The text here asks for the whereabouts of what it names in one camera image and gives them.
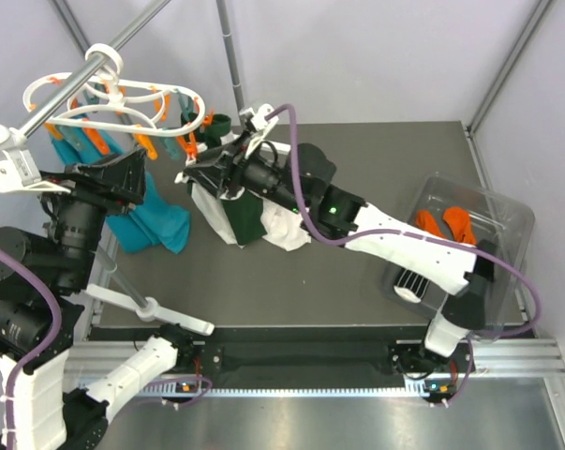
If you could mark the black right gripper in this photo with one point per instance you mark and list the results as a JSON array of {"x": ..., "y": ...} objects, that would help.
[{"x": 229, "y": 165}]

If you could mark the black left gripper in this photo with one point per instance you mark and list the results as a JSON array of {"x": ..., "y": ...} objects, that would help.
[{"x": 126, "y": 173}]

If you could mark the white and green shirt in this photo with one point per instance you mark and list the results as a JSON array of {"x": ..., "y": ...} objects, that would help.
[{"x": 249, "y": 218}]

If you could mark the white clip hanger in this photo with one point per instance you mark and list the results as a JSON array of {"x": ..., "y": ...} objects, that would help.
[{"x": 144, "y": 110}]

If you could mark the orange sock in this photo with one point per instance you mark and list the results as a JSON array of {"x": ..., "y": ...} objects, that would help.
[
  {"x": 426, "y": 222},
  {"x": 459, "y": 222}
]

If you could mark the black white striped sock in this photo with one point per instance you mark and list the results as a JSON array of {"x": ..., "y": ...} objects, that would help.
[{"x": 189, "y": 174}]

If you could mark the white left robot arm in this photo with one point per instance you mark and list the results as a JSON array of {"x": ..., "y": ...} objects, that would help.
[{"x": 38, "y": 274}]

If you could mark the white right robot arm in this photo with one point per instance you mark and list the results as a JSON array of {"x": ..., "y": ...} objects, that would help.
[{"x": 299, "y": 203}]

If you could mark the teal cloth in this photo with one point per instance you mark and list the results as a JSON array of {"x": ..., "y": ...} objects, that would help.
[{"x": 155, "y": 222}]

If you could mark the clear plastic bin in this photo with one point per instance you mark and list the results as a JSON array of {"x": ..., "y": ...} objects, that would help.
[{"x": 502, "y": 227}]

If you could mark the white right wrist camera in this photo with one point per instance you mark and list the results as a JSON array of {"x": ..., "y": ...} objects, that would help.
[{"x": 259, "y": 123}]

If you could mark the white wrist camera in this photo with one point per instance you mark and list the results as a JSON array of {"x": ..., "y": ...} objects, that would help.
[
  {"x": 259, "y": 123},
  {"x": 19, "y": 174}
]

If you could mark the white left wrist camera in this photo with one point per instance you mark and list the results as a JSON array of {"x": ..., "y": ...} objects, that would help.
[{"x": 19, "y": 174}]

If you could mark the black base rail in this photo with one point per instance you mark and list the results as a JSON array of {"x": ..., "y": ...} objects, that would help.
[{"x": 308, "y": 357}]

